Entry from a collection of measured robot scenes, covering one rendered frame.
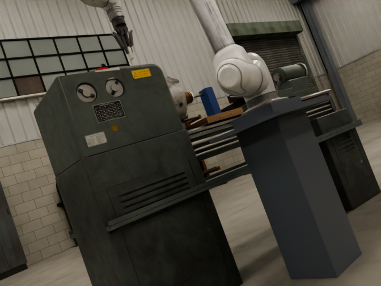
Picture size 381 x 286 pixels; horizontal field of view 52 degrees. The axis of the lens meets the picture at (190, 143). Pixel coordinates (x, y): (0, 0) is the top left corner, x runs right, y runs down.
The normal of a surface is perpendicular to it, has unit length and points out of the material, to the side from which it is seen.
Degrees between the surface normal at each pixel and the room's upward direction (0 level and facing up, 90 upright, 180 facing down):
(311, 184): 90
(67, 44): 90
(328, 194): 90
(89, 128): 90
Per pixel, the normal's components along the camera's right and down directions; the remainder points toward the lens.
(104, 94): 0.53, -0.25
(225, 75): -0.42, 0.22
